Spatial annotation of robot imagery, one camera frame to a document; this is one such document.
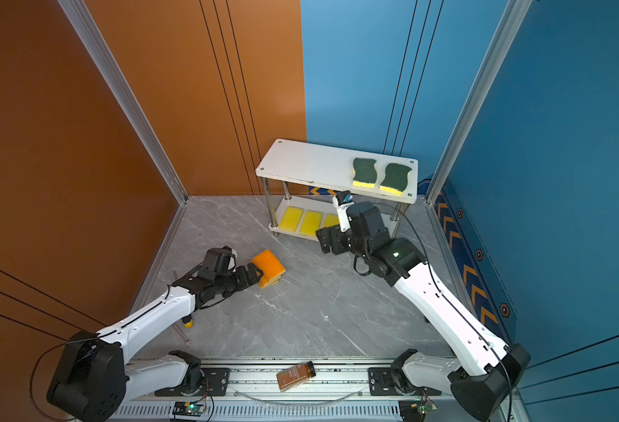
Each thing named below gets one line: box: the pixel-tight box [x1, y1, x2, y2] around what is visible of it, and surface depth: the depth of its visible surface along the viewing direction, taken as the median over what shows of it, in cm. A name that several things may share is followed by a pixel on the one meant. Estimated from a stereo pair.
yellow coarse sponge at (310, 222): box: [299, 210, 323, 238], surface depth 105 cm
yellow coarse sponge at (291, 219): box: [278, 205, 305, 233], surface depth 106 cm
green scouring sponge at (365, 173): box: [352, 157, 378, 189], surface depth 79 cm
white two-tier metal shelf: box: [254, 138, 419, 241], surface depth 83 cm
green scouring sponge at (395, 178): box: [379, 162, 413, 197], surface depth 76 cm
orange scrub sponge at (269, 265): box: [251, 248, 286, 282], surface depth 93 cm
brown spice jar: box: [276, 360, 316, 393], surface depth 73 cm
